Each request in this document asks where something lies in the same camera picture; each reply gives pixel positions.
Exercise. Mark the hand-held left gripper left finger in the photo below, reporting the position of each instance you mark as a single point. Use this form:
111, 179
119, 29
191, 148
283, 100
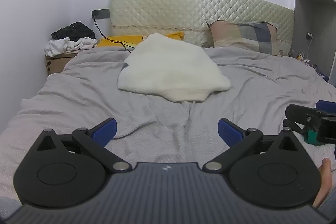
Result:
105, 130

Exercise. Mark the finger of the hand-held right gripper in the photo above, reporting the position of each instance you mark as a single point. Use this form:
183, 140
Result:
326, 105
299, 112

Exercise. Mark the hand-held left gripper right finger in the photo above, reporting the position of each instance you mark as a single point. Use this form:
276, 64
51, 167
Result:
231, 132

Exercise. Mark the white fleece striped sweater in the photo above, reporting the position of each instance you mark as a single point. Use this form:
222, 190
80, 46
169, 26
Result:
170, 66

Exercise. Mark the white clothes pile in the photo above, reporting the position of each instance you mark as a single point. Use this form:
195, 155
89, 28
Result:
63, 45

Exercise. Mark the black clothes pile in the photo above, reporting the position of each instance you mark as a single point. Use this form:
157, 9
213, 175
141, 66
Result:
73, 31

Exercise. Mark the person's right hand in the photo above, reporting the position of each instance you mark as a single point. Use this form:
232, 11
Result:
325, 179

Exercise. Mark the grey bed blanket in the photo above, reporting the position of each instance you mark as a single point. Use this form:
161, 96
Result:
78, 98

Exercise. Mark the group of small bottles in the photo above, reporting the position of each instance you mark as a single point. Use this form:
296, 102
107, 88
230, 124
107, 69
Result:
303, 57

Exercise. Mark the white charger plug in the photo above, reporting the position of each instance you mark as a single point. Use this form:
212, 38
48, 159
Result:
309, 35

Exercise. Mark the cardboard box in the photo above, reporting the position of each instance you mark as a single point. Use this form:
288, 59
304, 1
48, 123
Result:
56, 64

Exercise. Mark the yellow cloth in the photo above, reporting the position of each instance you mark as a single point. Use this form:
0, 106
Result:
115, 40

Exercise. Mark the plaid pillow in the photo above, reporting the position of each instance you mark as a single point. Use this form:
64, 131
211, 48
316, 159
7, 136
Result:
246, 35

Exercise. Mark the cream quilted headboard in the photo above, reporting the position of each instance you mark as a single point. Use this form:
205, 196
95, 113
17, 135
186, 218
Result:
183, 8

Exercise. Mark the grey wall socket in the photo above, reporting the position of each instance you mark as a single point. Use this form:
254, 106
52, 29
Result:
100, 14

